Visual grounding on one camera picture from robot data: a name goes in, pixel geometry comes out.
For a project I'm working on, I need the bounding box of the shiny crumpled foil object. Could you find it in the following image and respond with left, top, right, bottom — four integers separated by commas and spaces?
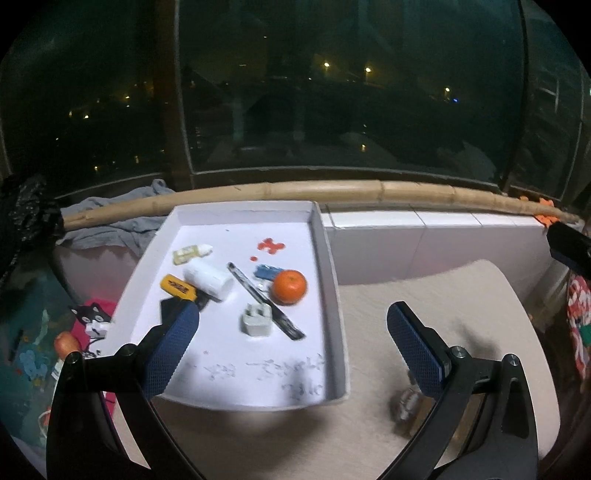
390, 388, 423, 435

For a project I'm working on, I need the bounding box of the white plastic bottle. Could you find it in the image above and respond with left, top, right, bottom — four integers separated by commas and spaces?
183, 261, 235, 303

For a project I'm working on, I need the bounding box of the dark window frame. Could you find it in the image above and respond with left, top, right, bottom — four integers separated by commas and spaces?
157, 0, 591, 195

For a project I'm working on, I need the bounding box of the bamboo pole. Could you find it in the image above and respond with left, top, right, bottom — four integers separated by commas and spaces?
60, 180, 585, 232

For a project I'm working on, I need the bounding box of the white tiled ledge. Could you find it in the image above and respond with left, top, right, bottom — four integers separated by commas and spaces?
318, 205, 566, 289

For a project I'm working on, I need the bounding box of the white plug adapter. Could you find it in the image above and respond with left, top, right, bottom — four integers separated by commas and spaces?
239, 302, 278, 337

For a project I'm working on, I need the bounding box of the colourful printed cloth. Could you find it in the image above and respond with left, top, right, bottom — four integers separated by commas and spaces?
566, 272, 591, 384

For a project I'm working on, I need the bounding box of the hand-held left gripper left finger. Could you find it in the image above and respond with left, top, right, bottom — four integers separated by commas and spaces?
45, 302, 206, 480

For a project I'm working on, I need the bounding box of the orange paper cutout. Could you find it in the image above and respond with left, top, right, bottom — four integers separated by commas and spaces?
519, 194, 561, 227

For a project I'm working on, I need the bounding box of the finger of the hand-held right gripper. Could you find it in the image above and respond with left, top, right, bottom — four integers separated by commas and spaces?
546, 222, 591, 278

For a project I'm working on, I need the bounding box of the red apple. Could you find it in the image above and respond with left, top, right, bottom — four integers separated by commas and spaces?
54, 331, 81, 358

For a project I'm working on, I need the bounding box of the black plastic bag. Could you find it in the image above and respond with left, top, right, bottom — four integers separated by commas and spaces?
0, 174, 65, 278

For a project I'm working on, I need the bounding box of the pink cat bag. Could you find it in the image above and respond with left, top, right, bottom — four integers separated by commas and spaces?
69, 298, 121, 416

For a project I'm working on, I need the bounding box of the teal printed mat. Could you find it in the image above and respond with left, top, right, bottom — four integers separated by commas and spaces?
0, 268, 116, 462

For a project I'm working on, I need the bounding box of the beige stool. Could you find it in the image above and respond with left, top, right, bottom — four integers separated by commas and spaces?
113, 259, 561, 480

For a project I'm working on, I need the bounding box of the black utility knife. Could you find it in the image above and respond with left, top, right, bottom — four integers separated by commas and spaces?
226, 261, 306, 341

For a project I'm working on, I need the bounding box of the small cream dropper bottle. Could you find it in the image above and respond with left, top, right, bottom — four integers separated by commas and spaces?
173, 244, 214, 266

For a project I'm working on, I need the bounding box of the white cardboard box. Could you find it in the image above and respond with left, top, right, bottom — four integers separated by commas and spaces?
111, 200, 352, 411

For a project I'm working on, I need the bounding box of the orange tangerine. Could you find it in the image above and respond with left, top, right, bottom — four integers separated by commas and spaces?
271, 270, 308, 306

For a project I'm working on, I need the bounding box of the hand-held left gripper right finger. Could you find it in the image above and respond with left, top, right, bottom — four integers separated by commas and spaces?
379, 301, 541, 480

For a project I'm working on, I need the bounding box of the grey cloth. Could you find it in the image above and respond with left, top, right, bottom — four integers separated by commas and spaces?
62, 179, 176, 257

